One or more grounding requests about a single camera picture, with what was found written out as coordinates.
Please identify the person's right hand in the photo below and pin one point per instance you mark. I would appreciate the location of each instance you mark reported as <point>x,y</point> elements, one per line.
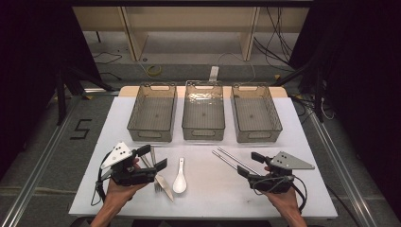
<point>287,200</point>

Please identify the beige wooden desk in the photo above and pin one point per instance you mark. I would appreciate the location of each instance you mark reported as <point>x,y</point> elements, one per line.
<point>189,19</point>

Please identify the clear grey plastic bin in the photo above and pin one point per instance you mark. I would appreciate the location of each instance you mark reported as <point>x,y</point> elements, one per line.
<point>153,113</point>
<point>203,110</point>
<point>253,113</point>

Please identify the person's left hand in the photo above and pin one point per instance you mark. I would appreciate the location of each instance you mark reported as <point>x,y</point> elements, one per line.
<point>118,194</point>

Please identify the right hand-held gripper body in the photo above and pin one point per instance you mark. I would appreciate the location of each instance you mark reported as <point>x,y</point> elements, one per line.
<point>274,183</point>

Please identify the metal chopstick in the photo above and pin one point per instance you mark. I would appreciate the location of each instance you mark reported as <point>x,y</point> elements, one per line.
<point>223,159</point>
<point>233,157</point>

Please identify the white table cover board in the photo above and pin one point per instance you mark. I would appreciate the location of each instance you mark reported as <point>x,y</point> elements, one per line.
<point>214,186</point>

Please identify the white power strip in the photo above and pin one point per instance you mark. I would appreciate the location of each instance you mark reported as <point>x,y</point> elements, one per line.
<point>213,74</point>

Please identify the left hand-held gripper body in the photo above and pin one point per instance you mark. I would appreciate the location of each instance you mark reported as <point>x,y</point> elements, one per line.
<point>132,176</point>

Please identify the black curtain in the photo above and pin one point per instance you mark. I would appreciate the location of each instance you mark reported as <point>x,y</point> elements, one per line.
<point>362,78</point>
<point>28,63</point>

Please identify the black metal stand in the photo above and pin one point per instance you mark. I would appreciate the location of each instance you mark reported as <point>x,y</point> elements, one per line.
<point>61,94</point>
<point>318,94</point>

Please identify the metal floor rail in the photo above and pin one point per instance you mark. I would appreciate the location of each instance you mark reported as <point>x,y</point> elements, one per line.
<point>343,170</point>
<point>34,179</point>

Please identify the white ceramic spoon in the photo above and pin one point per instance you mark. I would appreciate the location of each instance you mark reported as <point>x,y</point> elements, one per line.
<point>179,184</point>

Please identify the yellow tape roll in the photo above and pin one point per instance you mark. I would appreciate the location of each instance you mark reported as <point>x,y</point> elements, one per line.
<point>154,70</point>

